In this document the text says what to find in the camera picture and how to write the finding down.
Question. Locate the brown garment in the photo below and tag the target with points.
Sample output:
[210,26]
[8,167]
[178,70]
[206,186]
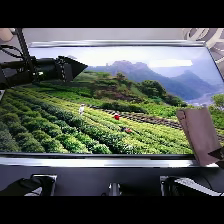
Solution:
[200,133]

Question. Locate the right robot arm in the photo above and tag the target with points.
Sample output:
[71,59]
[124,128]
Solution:
[190,187]

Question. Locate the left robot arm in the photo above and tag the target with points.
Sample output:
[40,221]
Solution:
[20,71]

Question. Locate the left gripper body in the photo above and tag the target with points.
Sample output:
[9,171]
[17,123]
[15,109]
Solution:
[65,69]

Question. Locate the silver frame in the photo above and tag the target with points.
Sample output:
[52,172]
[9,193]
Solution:
[100,162]

